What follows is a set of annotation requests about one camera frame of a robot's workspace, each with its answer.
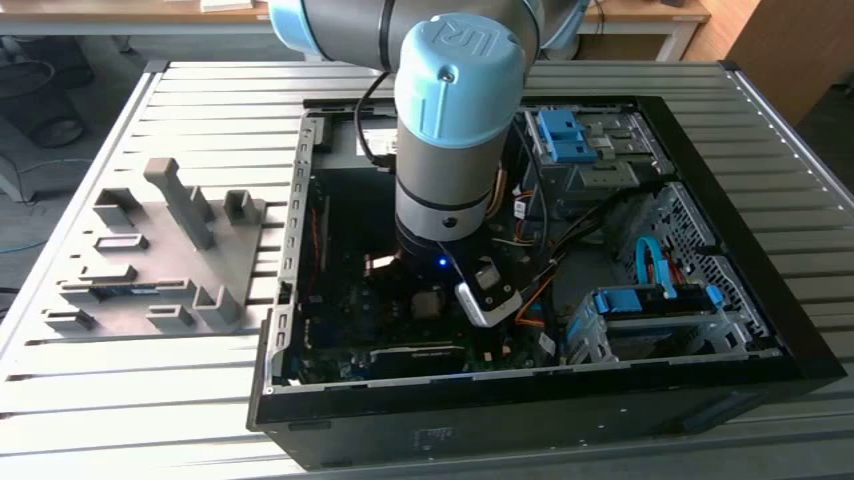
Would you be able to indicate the silver square CPU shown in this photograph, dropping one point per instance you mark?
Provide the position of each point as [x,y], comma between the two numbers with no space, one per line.
[428,303]

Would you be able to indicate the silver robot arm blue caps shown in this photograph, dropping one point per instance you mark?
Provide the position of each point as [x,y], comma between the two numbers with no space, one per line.
[454,150]

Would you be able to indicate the green Dell motherboard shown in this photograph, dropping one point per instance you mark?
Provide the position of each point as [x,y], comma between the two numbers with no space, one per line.
[361,320]

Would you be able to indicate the black RAM slot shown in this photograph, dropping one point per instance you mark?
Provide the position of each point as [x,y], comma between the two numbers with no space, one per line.
[485,345]

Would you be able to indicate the black NVIDIA graphics card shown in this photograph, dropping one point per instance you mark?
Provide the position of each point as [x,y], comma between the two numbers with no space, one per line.
[417,361]

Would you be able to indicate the grey power supply unit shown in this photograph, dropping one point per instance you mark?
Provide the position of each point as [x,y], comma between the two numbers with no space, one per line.
[341,150]

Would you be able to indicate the grey parts rack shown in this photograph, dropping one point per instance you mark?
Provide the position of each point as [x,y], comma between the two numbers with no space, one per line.
[227,255]

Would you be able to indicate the hard disk in blue carrier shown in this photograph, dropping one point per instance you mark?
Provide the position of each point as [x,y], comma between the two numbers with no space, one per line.
[617,302]

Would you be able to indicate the blue disk carrier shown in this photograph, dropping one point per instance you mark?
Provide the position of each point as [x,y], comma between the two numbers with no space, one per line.
[564,135]

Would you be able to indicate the black PC case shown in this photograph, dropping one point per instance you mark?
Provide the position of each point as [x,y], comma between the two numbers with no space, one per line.
[534,415]

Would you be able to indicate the RAM stick blue label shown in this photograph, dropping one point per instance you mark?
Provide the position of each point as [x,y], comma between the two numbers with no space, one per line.
[137,290]

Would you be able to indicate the white box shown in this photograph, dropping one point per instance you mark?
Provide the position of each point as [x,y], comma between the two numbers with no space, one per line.
[227,5]

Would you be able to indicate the wooden desk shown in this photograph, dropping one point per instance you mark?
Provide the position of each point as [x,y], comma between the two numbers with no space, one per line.
[134,11]

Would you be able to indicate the black cart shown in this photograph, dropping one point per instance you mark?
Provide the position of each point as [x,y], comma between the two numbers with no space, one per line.
[41,90]

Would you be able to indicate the wooden cabinet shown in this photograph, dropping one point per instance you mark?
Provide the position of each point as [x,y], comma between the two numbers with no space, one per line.
[788,50]

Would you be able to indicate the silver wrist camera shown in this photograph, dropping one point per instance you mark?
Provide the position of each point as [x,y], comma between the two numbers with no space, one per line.
[490,300]

